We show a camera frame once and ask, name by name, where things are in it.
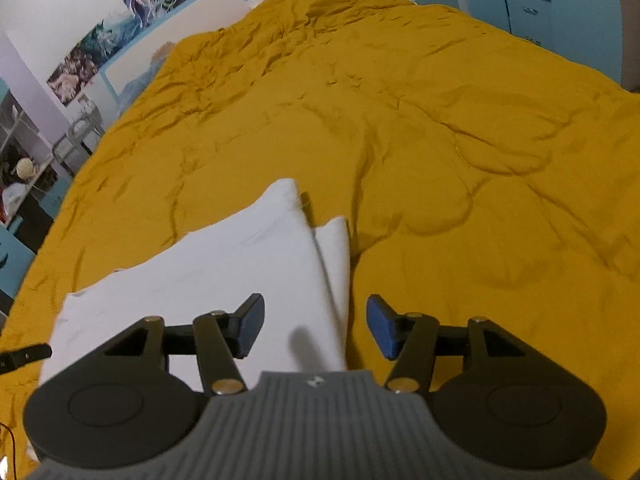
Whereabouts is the blue desk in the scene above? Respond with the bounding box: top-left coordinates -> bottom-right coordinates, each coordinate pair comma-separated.
0,172 -> 71,313

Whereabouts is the mustard yellow blanket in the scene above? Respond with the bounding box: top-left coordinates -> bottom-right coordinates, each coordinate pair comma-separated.
0,0 -> 640,480

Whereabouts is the white plastic bag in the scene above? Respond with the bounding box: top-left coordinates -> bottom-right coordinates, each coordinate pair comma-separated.
0,182 -> 29,212

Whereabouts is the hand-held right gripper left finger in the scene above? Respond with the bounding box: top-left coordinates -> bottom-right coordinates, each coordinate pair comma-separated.
102,293 -> 265,395

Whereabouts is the teal toned wall poster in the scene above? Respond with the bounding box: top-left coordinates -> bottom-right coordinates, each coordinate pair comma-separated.
82,14 -> 147,72

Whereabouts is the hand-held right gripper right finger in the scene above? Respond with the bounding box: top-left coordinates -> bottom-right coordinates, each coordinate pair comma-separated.
366,294 -> 543,395

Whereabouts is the blue wardrobe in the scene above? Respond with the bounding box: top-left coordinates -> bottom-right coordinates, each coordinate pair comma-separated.
456,0 -> 627,87

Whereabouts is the blue pillow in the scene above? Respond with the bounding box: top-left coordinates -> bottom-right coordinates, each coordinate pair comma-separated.
117,55 -> 168,117

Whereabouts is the white printed sweatshirt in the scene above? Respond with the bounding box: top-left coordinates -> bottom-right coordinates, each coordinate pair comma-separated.
27,178 -> 351,461

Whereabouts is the white bookshelf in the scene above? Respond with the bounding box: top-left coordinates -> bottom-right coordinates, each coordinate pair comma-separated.
0,89 -> 57,223

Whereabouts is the white blue bed headboard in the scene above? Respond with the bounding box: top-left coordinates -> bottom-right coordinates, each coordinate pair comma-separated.
100,0 -> 347,102

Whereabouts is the grey trolley cart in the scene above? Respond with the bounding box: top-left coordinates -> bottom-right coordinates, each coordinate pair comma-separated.
52,101 -> 107,177

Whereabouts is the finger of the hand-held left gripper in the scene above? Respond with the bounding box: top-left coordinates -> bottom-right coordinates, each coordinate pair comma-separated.
0,342 -> 52,373

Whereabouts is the thin black cable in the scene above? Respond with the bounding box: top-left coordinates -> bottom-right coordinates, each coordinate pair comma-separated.
0,422 -> 19,480

